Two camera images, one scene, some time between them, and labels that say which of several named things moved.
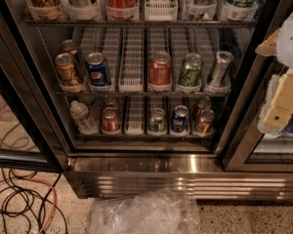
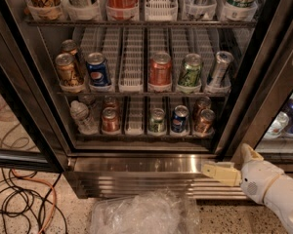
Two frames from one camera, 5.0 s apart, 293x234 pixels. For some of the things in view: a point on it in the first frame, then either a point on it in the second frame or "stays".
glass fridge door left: [23, 134] stays
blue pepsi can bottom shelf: [179, 124] stays
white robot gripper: [292, 46] -> [257, 179]
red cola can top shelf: [122, 2] stays
